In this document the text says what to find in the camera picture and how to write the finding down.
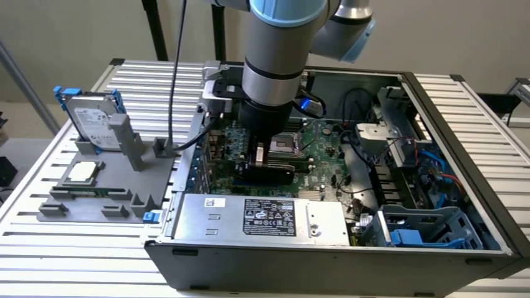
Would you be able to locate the black graphics card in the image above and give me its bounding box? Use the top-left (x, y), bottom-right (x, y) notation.
top-left (206, 160), bottom-right (298, 187)

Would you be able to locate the aluminium profile with black bracket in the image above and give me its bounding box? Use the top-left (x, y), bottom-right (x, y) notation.
top-left (474, 77), bottom-right (530, 128)

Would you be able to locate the silver CPU chip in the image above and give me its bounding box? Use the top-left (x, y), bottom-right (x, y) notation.
top-left (67, 161), bottom-right (104, 183)

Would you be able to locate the silver metal drive cage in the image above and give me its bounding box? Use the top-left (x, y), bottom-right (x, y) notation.
top-left (354, 86), bottom-right (434, 169)

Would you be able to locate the black wire loop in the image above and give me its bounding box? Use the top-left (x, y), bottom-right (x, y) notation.
top-left (342, 88), bottom-right (378, 125)

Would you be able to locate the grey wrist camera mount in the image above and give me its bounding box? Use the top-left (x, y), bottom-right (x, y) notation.
top-left (200, 60), bottom-right (246, 104)

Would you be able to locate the blue bay latch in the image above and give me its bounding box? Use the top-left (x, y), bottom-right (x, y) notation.
top-left (390, 228), bottom-right (425, 248)

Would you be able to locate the grey parts rack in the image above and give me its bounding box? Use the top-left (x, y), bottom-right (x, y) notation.
top-left (36, 113), bottom-right (184, 223)

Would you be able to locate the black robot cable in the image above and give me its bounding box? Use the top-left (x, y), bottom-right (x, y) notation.
top-left (164, 0), bottom-right (212, 152)

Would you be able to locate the small black box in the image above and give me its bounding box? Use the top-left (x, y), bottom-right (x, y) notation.
top-left (0, 156), bottom-right (19, 187)

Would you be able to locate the green motherboard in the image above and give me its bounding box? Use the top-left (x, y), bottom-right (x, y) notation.
top-left (186, 117), bottom-right (374, 202)

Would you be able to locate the blue disk caddy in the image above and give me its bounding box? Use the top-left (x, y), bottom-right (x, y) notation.
top-left (52, 86), bottom-right (128, 155)

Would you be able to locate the small silver heat sink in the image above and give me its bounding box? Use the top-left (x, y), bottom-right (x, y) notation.
top-left (297, 189), bottom-right (327, 201)

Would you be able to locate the red data wire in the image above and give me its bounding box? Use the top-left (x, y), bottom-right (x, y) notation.
top-left (439, 173), bottom-right (466, 196)

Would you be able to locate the silver power supply unit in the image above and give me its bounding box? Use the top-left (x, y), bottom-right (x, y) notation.
top-left (172, 193), bottom-right (354, 247)

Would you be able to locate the grey disk bay cage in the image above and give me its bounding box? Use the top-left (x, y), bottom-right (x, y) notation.
top-left (363, 204), bottom-right (486, 250)

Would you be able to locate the black open PC case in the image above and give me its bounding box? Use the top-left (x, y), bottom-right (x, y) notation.
top-left (143, 63), bottom-right (523, 291)

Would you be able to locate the blue data wire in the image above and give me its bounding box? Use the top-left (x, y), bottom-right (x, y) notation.
top-left (415, 148), bottom-right (457, 207)

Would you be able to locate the CPU socket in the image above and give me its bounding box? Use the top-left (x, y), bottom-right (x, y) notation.
top-left (268, 132), bottom-right (309, 156)

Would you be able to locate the green RAM stick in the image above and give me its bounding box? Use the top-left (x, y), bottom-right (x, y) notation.
top-left (52, 186), bottom-right (126, 199)

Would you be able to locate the grey aluminium frame bar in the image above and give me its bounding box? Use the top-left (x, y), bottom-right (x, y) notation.
top-left (0, 39), bottom-right (60, 135)

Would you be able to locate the silver hard disk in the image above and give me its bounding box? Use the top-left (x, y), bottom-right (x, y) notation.
top-left (66, 94), bottom-right (122, 152)

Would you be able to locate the black fan shroud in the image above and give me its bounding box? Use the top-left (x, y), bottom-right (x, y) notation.
top-left (370, 161), bottom-right (419, 209)

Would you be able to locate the black stand pole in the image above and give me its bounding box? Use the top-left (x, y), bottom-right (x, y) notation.
top-left (140, 0), bottom-right (170, 61)
top-left (211, 0), bottom-right (228, 62)

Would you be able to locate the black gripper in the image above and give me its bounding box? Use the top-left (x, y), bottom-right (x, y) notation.
top-left (240, 99), bottom-right (294, 168)

